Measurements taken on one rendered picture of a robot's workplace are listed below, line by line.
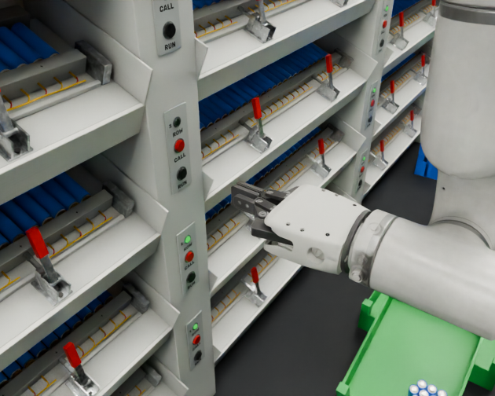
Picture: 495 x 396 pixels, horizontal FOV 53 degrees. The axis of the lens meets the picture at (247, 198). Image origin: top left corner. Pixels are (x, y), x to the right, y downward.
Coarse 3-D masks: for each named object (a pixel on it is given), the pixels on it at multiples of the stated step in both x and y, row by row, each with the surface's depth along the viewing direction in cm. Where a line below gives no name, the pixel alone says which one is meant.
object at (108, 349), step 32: (128, 288) 78; (96, 320) 74; (128, 320) 78; (160, 320) 80; (32, 352) 69; (64, 352) 69; (96, 352) 73; (128, 352) 75; (0, 384) 65; (32, 384) 67; (64, 384) 69; (96, 384) 68
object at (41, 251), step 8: (32, 232) 54; (32, 240) 54; (40, 240) 55; (40, 248) 55; (40, 256) 55; (48, 256) 56; (48, 264) 56; (48, 272) 56; (48, 280) 57; (56, 280) 57
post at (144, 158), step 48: (96, 0) 55; (144, 0) 53; (144, 48) 55; (192, 48) 62; (192, 96) 65; (144, 144) 62; (192, 144) 68; (192, 192) 72; (192, 288) 81; (192, 384) 92
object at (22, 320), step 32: (96, 160) 69; (96, 192) 70; (128, 192) 68; (96, 224) 66; (128, 224) 68; (160, 224) 67; (96, 256) 63; (128, 256) 65; (32, 288) 58; (96, 288) 62; (0, 320) 54; (32, 320) 56; (64, 320) 61; (0, 352) 52
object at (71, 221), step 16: (80, 208) 64; (96, 208) 65; (48, 224) 61; (64, 224) 62; (80, 224) 65; (16, 240) 58; (48, 240) 61; (0, 256) 57; (16, 256) 57; (0, 272) 57; (0, 288) 56
